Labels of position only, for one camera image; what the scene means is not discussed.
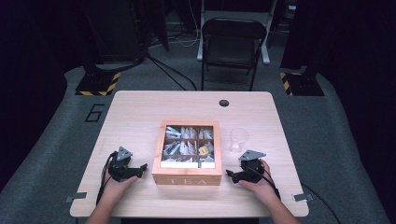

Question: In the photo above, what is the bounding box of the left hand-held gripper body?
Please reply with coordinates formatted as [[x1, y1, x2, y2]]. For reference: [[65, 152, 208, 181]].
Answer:
[[106, 146, 138, 183]]

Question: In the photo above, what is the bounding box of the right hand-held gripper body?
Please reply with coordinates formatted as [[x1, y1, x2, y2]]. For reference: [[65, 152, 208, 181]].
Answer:
[[237, 149, 267, 185]]

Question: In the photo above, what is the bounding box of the wooden tea box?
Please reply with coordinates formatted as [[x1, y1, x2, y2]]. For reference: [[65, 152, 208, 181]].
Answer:
[[151, 119, 223, 187]]

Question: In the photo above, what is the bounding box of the person's right hand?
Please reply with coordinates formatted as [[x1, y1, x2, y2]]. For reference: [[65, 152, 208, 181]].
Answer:
[[238, 159, 280, 203]]

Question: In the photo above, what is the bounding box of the person's left hand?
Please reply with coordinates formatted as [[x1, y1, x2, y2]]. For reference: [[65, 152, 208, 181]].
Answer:
[[101, 173, 139, 203]]

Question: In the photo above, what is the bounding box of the clear plastic cup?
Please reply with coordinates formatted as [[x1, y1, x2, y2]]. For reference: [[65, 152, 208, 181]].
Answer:
[[229, 127, 250, 154]]

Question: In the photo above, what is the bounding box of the pile of tea bags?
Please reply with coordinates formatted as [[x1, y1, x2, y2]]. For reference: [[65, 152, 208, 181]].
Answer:
[[162, 124, 216, 169]]

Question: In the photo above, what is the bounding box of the grey tape piece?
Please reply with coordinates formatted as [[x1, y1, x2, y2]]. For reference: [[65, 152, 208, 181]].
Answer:
[[64, 191, 89, 204], [291, 192, 315, 203]]

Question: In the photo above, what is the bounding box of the striped black stand base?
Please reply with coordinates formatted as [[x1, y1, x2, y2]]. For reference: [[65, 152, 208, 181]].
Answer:
[[75, 71, 122, 97], [278, 71, 326, 97]]

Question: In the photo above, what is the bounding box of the black folding chair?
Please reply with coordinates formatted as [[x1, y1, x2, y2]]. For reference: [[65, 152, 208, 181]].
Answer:
[[200, 17, 268, 92]]

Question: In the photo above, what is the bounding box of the black equipment cabinet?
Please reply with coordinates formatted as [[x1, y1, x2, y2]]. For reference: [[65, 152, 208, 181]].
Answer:
[[83, 0, 148, 63]]

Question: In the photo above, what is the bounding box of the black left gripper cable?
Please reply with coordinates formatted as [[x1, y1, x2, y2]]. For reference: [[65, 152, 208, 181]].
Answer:
[[95, 151, 120, 206]]

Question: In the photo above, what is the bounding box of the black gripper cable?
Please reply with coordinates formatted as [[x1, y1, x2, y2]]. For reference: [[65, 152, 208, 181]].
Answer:
[[247, 164, 282, 201], [95, 151, 120, 206]]

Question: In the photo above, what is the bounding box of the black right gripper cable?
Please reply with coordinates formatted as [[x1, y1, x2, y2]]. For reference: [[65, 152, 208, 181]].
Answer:
[[247, 164, 282, 201]]

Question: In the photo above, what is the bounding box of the thin black floor cable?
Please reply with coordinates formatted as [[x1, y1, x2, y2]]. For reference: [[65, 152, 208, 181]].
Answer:
[[300, 182, 343, 224]]

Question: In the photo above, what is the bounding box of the white cable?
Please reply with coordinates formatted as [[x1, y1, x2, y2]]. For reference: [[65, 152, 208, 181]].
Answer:
[[169, 0, 202, 49]]

